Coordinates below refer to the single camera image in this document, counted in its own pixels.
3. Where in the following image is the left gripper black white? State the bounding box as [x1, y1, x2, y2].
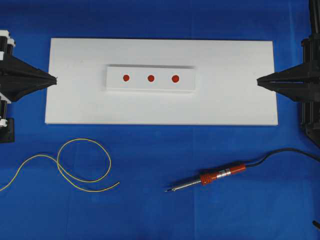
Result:
[0, 29, 58, 128]

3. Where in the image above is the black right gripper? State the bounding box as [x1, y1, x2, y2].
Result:
[256, 0, 320, 148]

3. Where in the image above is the yellow solder wire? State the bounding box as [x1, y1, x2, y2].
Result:
[0, 138, 120, 193]

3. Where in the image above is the red soldering iron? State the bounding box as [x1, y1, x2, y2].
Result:
[165, 163, 247, 192]

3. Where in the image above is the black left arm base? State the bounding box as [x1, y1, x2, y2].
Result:
[0, 118, 15, 144]

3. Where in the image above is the large white board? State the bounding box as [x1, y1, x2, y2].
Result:
[45, 38, 278, 126]

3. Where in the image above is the small white raised block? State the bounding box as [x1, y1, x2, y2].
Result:
[105, 65, 196, 93]

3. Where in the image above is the black soldering iron cable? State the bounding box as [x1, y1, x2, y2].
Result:
[243, 147, 320, 170]

